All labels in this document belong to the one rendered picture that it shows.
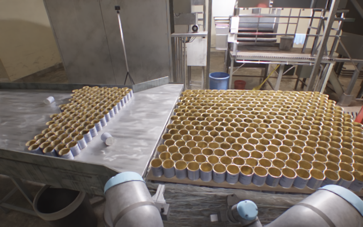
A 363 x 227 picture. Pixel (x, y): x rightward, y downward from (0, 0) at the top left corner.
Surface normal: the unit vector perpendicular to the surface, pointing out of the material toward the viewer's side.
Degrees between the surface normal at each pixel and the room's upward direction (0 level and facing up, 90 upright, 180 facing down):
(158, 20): 90
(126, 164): 0
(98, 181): 90
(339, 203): 3
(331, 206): 5
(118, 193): 20
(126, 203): 10
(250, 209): 24
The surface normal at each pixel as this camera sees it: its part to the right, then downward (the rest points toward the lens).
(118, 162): -0.03, -0.86
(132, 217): -0.03, -0.69
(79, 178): -0.18, 0.50
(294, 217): -0.62, -0.77
